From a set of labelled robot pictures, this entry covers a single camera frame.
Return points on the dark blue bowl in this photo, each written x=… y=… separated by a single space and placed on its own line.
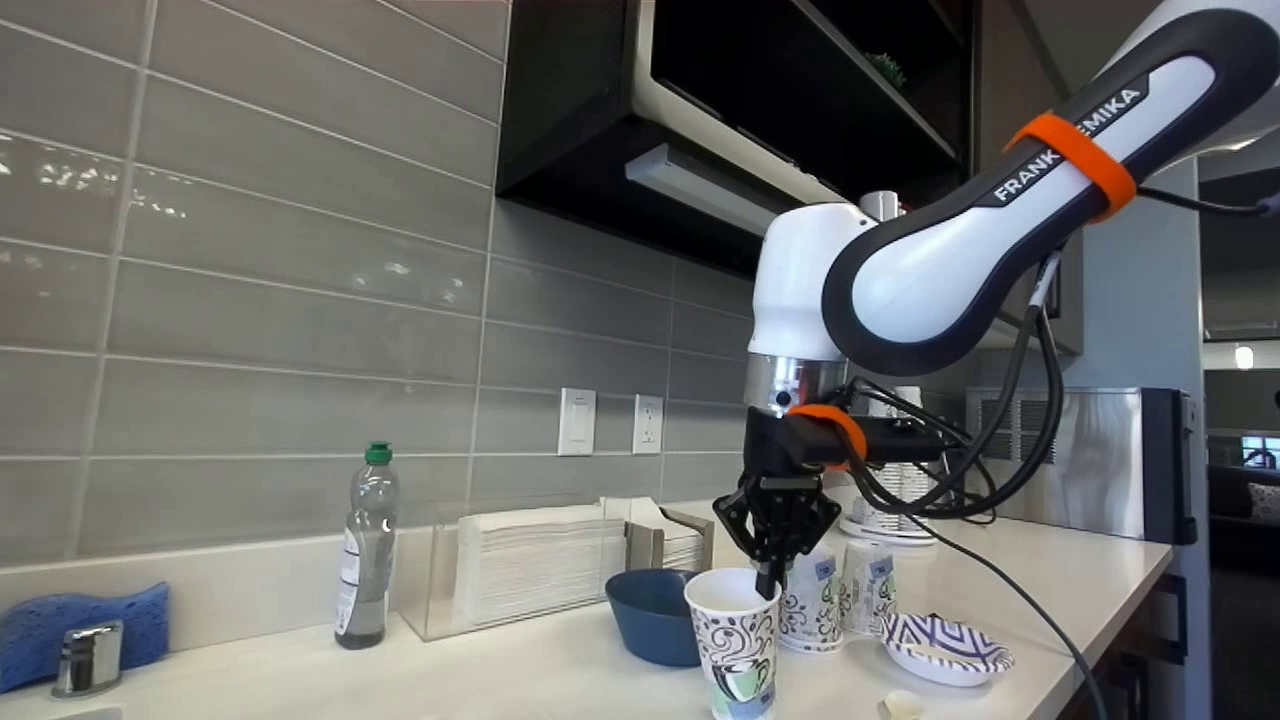
x=647 y=613

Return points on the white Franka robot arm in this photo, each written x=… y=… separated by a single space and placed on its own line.
x=961 y=267

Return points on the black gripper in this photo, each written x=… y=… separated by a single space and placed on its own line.
x=792 y=452

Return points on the short chrome fixture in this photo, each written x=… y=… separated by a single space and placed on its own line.
x=91 y=657

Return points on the blue patterned paper plate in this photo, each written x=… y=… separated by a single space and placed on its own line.
x=940 y=652

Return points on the white wall outlet plate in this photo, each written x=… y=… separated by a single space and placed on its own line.
x=576 y=423
x=647 y=424

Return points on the blue cloth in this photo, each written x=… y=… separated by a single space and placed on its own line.
x=52 y=634

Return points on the dark upper cabinet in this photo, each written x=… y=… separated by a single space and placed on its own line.
x=585 y=107

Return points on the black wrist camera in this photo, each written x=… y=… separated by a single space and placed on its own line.
x=900 y=443

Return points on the clear bottle green cap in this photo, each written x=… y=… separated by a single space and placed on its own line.
x=364 y=562

